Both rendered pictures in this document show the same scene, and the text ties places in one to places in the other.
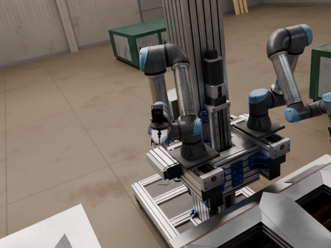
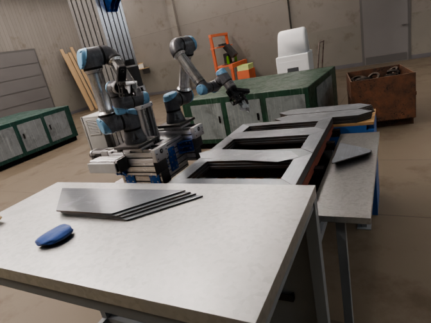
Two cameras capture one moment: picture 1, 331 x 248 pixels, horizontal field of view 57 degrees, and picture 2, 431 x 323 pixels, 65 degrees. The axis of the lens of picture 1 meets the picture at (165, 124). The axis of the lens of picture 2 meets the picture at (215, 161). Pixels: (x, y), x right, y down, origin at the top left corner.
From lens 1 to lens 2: 109 cm
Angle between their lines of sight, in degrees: 34
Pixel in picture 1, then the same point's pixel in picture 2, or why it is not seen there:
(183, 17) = (103, 32)
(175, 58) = (111, 54)
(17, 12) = not seen: outside the picture
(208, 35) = (122, 49)
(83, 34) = not seen: outside the picture
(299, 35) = (188, 40)
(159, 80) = (99, 75)
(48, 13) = not seen: outside the picture
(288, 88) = (194, 72)
